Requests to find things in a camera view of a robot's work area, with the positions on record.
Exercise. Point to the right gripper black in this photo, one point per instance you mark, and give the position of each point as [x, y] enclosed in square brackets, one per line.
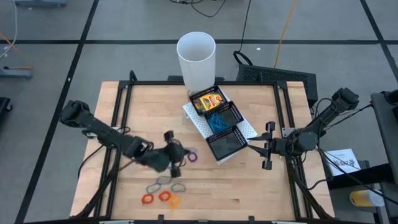
[280, 147]

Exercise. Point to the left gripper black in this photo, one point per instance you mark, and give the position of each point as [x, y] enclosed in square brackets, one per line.
[169, 154]

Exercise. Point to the purple coil wristband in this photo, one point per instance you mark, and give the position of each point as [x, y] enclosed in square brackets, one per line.
[188, 157]

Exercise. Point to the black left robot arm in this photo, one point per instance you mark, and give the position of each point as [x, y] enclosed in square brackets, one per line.
[105, 133]

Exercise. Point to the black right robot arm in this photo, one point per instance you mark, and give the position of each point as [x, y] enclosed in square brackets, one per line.
[323, 118]

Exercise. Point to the white perforated shelf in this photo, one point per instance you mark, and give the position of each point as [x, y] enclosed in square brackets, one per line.
[196, 118]

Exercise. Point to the orange coil wristband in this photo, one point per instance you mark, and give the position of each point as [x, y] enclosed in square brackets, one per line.
[160, 196]
[143, 199]

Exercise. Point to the white printed paper sheet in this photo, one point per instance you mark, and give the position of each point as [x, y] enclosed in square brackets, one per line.
[339, 155]

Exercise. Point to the white cylindrical bin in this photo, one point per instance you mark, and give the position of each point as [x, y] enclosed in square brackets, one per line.
[197, 71]

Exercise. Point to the black side shelf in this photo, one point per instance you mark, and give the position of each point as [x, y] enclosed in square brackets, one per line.
[357, 179]

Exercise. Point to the yellow white bottle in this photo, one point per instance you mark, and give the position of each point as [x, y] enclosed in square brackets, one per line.
[363, 198]

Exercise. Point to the dark grey cart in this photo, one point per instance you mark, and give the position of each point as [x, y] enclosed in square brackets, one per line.
[385, 124]

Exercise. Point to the black floor object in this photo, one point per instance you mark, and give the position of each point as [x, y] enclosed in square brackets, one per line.
[4, 107]

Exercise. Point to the grey stand base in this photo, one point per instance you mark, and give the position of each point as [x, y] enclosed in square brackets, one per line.
[15, 73]
[40, 3]

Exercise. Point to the black frame clamp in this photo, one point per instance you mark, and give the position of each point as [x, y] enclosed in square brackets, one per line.
[160, 218]
[252, 219]

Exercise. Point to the black metal table frame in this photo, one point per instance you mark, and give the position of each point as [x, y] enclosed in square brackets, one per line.
[199, 83]

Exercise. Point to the black mount bar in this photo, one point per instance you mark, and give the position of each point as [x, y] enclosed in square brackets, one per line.
[174, 78]

